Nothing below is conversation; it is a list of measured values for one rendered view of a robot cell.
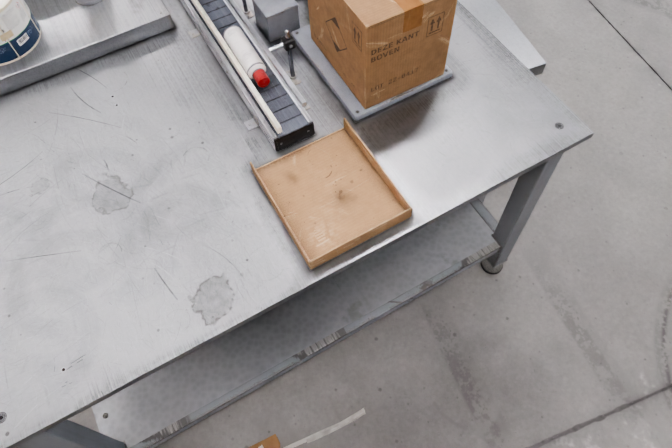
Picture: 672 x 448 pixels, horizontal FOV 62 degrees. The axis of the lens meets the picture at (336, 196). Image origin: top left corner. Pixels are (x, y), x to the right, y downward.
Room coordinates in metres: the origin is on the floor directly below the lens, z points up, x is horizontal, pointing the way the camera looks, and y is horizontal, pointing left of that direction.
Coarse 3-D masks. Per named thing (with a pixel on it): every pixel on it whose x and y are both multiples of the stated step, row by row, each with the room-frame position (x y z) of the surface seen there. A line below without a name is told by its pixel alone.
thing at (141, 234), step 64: (128, 64) 1.16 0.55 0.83; (192, 64) 1.14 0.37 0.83; (448, 64) 1.08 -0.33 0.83; (512, 64) 1.07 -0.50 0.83; (0, 128) 0.96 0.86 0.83; (64, 128) 0.94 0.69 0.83; (128, 128) 0.93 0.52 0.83; (192, 128) 0.92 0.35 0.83; (256, 128) 0.90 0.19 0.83; (320, 128) 0.89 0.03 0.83; (384, 128) 0.88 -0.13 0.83; (448, 128) 0.86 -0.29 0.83; (512, 128) 0.85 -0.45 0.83; (576, 128) 0.84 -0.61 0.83; (0, 192) 0.76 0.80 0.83; (64, 192) 0.74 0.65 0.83; (128, 192) 0.73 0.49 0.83; (192, 192) 0.72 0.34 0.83; (256, 192) 0.71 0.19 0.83; (448, 192) 0.68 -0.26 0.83; (0, 256) 0.58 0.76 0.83; (64, 256) 0.57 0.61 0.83; (128, 256) 0.56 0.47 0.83; (192, 256) 0.55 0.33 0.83; (256, 256) 0.54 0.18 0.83; (0, 320) 0.43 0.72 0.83; (64, 320) 0.42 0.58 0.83; (128, 320) 0.42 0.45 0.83; (192, 320) 0.41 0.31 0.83; (0, 384) 0.30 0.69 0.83; (64, 384) 0.29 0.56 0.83; (128, 384) 0.29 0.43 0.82
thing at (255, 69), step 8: (224, 32) 1.16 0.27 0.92; (232, 32) 1.14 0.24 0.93; (240, 32) 1.15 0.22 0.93; (232, 40) 1.12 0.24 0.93; (240, 40) 1.11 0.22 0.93; (232, 48) 1.10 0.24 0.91; (240, 48) 1.09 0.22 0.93; (248, 48) 1.08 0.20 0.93; (240, 56) 1.06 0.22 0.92; (248, 56) 1.05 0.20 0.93; (256, 56) 1.06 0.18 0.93; (248, 64) 1.03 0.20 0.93; (256, 64) 1.03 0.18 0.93; (264, 64) 1.04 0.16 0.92; (248, 72) 1.01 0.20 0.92; (256, 72) 1.01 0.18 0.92; (264, 72) 1.01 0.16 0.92; (256, 80) 0.99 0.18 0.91; (264, 80) 0.99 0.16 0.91
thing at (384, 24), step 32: (320, 0) 1.12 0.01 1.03; (352, 0) 1.01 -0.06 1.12; (384, 0) 1.00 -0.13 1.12; (416, 0) 1.00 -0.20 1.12; (448, 0) 1.01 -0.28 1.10; (320, 32) 1.13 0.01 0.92; (352, 32) 0.98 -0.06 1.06; (384, 32) 0.94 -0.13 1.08; (416, 32) 0.98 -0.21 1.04; (448, 32) 1.02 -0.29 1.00; (352, 64) 0.98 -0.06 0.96; (384, 64) 0.95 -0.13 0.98; (416, 64) 0.99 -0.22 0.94; (384, 96) 0.95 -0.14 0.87
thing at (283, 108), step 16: (208, 0) 1.34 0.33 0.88; (208, 16) 1.27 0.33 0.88; (224, 16) 1.27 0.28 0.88; (256, 48) 1.13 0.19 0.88; (240, 64) 1.08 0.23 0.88; (272, 80) 1.02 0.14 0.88; (272, 96) 0.96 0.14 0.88; (288, 96) 0.96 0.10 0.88; (272, 112) 0.91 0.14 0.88; (288, 112) 0.91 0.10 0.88; (272, 128) 0.86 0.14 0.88; (288, 128) 0.86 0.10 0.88
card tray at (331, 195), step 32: (352, 128) 0.85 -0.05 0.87; (288, 160) 0.79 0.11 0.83; (320, 160) 0.79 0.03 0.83; (352, 160) 0.78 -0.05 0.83; (288, 192) 0.70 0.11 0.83; (320, 192) 0.70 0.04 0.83; (352, 192) 0.69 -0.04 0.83; (384, 192) 0.69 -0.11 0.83; (288, 224) 0.60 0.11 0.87; (320, 224) 0.61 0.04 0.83; (352, 224) 0.61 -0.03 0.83; (384, 224) 0.59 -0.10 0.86; (320, 256) 0.52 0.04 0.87
